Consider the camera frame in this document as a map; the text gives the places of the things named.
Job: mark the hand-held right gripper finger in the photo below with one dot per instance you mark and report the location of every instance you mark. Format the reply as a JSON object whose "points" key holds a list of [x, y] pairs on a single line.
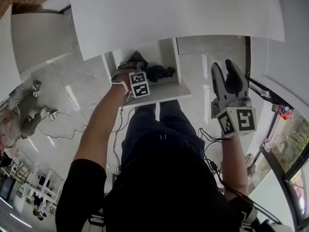
{"points": [[237, 86], [218, 81]]}

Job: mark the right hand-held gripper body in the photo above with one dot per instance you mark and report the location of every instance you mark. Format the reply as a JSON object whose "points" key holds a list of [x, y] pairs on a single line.
{"points": [[237, 120]]}

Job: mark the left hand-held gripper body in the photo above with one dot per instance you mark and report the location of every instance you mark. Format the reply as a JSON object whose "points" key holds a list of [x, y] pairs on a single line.
{"points": [[140, 84]]}

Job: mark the white drawer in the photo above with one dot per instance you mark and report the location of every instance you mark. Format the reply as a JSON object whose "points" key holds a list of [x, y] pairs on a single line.
{"points": [[169, 91]]}

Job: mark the person's left forearm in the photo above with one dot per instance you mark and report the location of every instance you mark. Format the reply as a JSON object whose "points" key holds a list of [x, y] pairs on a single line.
{"points": [[101, 120]]}

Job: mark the person's right forearm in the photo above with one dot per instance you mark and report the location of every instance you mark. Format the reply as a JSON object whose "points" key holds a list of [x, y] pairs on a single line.
{"points": [[233, 163]]}

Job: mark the person's left hand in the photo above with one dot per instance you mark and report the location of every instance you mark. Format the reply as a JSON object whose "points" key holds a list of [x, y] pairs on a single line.
{"points": [[122, 77]]}

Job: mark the black grey bar fixture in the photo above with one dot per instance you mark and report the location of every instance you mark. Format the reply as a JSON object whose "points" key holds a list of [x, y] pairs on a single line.
{"points": [[263, 91]]}

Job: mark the red white packet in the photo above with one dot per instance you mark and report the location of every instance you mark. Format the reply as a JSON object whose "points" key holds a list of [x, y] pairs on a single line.
{"points": [[285, 113], [267, 146]]}

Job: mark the person's dark trousers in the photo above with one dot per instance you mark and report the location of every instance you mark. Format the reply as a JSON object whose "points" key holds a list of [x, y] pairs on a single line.
{"points": [[169, 120]]}

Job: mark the grey shoe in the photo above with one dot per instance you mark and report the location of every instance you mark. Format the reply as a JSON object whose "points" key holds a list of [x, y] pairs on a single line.
{"points": [[250, 164]]}

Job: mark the black framed glass door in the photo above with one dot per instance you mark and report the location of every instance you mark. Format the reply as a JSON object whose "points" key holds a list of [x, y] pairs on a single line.
{"points": [[289, 139]]}

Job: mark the plain white side table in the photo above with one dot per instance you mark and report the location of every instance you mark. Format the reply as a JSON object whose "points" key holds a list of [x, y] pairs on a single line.
{"points": [[43, 40]]}

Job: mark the person's black t-shirt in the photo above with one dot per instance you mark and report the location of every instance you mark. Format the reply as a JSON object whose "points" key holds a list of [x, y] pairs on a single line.
{"points": [[157, 190]]}

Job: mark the white frame table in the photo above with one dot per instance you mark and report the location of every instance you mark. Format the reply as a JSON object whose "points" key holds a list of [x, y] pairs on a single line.
{"points": [[51, 178]]}

